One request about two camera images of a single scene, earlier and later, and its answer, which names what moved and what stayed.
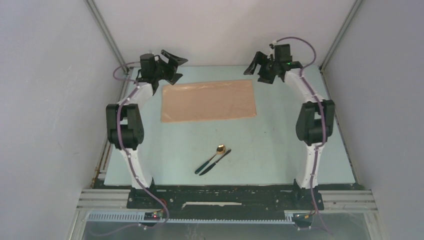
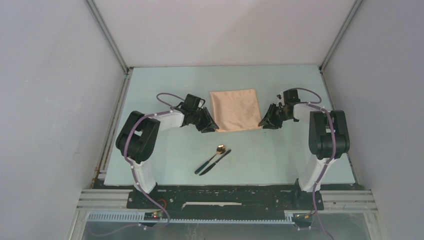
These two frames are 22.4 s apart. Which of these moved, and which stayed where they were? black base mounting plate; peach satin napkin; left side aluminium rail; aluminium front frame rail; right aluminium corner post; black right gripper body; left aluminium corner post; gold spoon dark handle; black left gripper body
Moved: black left gripper body; peach satin napkin; black right gripper body
Stayed: gold spoon dark handle; aluminium front frame rail; left side aluminium rail; black base mounting plate; left aluminium corner post; right aluminium corner post
